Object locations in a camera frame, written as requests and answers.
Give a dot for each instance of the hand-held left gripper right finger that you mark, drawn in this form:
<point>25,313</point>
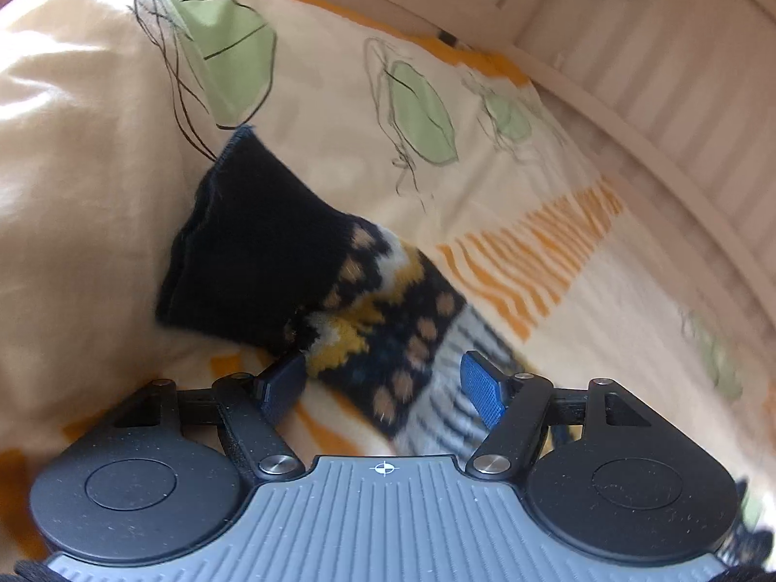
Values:
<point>482,389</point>

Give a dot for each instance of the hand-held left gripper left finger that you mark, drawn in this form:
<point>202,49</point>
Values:
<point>284,379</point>

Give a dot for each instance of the patterned knit sweater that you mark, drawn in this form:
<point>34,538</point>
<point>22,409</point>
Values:
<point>254,242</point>

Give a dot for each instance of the printed bed sheet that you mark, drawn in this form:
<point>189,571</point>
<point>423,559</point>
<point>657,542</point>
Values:
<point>91,194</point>

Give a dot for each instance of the white wooden bed frame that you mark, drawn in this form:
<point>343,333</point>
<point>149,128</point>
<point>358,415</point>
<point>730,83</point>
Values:
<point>667,73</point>

